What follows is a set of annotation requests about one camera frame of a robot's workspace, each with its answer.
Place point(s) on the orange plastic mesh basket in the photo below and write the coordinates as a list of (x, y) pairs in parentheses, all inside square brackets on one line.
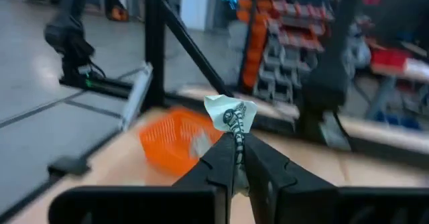
[(167, 140)]

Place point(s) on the silver aluminium bar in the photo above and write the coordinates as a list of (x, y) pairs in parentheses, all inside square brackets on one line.
[(137, 93)]

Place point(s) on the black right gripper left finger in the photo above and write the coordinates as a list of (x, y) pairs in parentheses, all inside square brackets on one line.
[(207, 170)]

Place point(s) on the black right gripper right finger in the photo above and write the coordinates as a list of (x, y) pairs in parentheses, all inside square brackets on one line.
[(278, 183)]

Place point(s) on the black floor equipment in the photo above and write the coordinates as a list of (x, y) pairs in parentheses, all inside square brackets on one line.
[(70, 43)]

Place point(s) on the red storage box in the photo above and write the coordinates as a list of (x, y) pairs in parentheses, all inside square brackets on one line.
[(388, 61)]

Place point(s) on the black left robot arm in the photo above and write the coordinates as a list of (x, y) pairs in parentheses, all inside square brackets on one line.
[(326, 83)]

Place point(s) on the person's shoe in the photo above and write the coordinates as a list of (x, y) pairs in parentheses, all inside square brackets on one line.
[(117, 12)]

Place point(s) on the parts bin rack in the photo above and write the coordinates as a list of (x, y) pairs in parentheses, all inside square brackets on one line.
[(285, 49)]

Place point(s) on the stevia sweetener packet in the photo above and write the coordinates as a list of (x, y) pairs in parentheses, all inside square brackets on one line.
[(228, 113)]

